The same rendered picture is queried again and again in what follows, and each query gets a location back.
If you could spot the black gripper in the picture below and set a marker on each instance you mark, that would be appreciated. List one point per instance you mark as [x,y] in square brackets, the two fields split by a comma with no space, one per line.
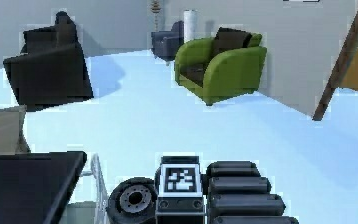
[133,200]

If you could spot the black armchair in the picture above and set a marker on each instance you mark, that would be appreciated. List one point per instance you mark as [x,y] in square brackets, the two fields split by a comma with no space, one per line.
[50,73]

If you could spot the green armchair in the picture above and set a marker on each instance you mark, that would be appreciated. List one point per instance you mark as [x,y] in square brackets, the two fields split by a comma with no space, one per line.
[220,70]

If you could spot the dark blue armchair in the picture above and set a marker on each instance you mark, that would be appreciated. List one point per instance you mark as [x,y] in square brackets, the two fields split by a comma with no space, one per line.
[165,43]

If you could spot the white cylinder floor lamp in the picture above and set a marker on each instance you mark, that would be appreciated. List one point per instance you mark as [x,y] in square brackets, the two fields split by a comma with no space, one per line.
[190,25]

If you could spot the dark brown cushion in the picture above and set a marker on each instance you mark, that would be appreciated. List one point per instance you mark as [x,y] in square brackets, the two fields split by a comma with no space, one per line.
[228,40]

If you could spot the striped floor lamp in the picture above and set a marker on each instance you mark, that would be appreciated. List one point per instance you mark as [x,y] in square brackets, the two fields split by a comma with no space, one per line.
[156,13]

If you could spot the brown door frame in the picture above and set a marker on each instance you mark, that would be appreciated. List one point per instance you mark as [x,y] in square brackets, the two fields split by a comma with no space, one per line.
[343,60]

